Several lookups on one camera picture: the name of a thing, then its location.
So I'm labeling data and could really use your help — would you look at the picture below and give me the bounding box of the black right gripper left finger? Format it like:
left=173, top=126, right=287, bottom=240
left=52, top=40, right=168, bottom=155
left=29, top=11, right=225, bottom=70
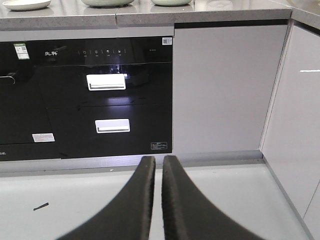
left=59, top=156, right=156, bottom=240

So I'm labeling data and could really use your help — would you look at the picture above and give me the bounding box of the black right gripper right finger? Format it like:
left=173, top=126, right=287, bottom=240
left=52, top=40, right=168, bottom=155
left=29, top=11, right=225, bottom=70
left=161, top=155, right=260, bottom=240

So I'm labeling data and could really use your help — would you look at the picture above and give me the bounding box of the light green plate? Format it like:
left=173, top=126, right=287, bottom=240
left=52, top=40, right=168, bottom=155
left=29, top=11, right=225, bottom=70
left=151, top=0, right=192, bottom=7

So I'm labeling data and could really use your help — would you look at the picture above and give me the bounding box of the cream white plate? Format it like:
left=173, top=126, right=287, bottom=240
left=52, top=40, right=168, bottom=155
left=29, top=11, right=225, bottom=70
left=2, top=0, right=52, bottom=11

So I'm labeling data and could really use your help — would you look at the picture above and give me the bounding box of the black tape strip top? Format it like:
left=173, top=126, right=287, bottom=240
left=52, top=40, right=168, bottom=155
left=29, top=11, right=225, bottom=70
left=33, top=202, right=49, bottom=211

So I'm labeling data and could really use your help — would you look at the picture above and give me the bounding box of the black drawer sterilizer cabinet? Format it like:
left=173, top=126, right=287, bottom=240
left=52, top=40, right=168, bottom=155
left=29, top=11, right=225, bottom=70
left=35, top=36, right=173, bottom=159

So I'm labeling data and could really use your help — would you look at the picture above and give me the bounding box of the grey cabinet door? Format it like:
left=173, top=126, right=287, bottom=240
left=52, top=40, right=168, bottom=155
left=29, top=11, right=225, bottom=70
left=172, top=24, right=287, bottom=153

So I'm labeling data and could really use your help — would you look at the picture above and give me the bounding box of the green energy label sticker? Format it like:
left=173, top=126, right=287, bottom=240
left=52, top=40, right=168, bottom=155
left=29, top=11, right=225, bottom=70
left=13, top=43, right=30, bottom=60

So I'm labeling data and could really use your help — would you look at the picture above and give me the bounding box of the pale green electric pot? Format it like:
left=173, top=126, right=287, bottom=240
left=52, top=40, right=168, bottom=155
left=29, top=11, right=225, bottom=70
left=81, top=0, right=134, bottom=7

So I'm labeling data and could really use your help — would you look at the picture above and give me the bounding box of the silver lower drawer handle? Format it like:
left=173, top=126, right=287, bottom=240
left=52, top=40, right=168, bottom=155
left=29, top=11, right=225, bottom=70
left=94, top=119, right=130, bottom=134

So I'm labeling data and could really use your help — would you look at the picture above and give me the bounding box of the silver drawer handle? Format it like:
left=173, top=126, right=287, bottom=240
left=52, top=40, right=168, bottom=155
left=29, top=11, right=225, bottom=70
left=86, top=73, right=126, bottom=91
left=94, top=119, right=130, bottom=134

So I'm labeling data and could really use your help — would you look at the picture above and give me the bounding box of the silver upper drawer handle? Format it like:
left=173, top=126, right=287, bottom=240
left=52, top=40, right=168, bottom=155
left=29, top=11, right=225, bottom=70
left=86, top=73, right=126, bottom=91

